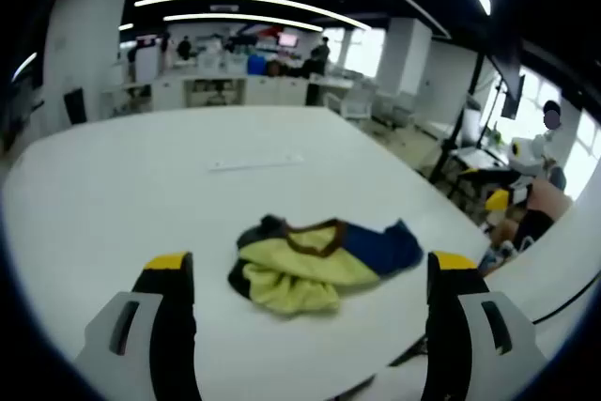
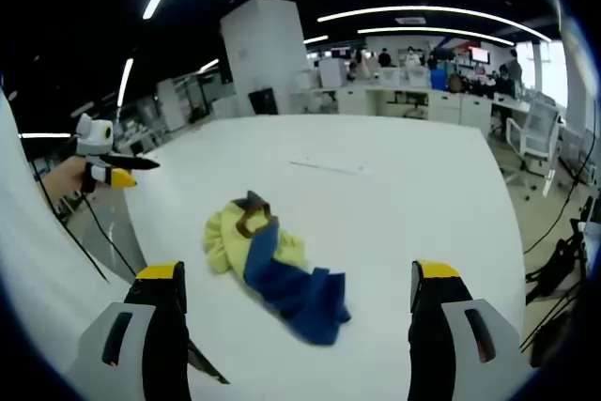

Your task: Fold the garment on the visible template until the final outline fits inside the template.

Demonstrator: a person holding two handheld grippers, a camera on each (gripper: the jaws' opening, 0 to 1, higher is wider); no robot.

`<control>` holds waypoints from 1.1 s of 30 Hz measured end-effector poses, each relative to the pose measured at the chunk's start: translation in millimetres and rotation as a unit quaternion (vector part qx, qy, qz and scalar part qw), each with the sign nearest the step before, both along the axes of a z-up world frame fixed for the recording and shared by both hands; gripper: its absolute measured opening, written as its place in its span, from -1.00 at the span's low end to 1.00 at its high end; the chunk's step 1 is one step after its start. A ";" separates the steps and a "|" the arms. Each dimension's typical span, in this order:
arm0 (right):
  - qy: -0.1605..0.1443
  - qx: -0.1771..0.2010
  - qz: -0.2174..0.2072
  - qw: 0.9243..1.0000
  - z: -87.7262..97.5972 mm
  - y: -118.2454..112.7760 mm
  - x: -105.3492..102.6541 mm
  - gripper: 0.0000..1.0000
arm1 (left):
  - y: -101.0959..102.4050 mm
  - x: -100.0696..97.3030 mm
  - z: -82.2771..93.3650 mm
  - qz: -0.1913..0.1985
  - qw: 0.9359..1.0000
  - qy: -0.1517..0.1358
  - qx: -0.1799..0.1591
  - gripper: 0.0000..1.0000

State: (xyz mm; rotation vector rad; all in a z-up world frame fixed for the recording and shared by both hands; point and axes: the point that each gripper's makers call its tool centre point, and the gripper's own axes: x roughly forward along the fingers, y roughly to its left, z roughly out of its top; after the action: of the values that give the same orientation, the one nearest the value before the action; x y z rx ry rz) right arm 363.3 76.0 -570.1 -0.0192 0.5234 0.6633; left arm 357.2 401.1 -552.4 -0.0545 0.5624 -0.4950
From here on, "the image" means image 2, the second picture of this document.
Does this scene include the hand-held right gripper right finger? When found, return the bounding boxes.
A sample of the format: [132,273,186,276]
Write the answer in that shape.
[407,258,534,401]

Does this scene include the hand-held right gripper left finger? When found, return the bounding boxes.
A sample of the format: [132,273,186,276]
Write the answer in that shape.
[69,259,192,401]

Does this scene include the yellow blue grey garment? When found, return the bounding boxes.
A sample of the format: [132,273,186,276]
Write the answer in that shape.
[202,190,352,348]

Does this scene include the person's left hand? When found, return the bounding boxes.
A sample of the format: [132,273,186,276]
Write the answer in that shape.
[40,155,98,201]

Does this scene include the grey table side panel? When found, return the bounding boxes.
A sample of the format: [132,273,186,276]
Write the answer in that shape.
[82,193,147,280]

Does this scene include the person's white shirt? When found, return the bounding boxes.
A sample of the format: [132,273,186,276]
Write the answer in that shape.
[0,85,142,374]

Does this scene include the black box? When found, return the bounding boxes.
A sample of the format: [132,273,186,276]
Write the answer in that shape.
[248,87,279,116]

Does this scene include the black stand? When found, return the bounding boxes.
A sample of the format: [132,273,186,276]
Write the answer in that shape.
[525,193,601,369]

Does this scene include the white square pillar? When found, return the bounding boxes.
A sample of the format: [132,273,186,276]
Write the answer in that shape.
[220,0,314,116]

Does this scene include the white office chair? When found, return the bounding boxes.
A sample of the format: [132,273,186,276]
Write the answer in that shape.
[504,100,562,186]

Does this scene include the white cabinet row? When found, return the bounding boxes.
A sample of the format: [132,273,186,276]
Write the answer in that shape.
[290,85,494,137]

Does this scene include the thin black cable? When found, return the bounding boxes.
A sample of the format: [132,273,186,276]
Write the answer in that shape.
[84,192,137,280]
[32,161,110,284]

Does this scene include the black hanging cable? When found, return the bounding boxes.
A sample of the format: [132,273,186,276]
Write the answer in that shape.
[523,104,601,254]

